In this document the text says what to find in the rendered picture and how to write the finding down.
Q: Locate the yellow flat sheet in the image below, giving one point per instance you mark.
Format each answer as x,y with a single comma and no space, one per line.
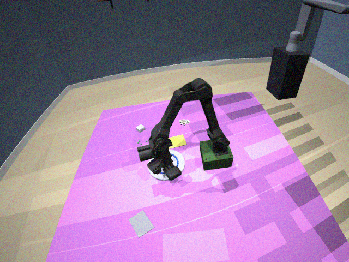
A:
177,141

